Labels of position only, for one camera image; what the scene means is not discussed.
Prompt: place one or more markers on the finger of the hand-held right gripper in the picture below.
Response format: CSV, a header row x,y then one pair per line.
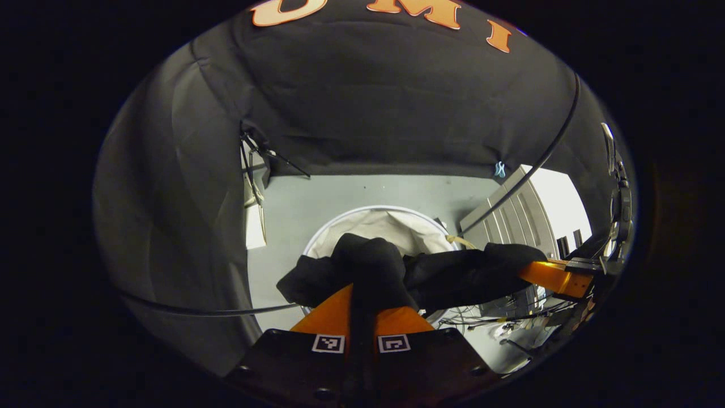
x,y
552,276

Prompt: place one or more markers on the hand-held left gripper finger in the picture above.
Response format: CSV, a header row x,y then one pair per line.
x,y
354,368
368,368

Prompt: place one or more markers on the black knit garment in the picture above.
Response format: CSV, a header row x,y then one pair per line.
x,y
368,266

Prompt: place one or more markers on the white laundry hamper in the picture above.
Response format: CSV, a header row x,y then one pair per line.
x,y
391,226

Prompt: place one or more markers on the small blue clip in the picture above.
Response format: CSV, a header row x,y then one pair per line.
x,y
499,169

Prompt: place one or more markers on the white panel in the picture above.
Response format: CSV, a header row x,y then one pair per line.
x,y
255,232

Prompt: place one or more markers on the black backdrop cloth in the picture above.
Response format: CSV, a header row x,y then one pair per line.
x,y
396,102

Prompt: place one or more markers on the black metal stand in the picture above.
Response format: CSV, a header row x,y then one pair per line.
x,y
261,148

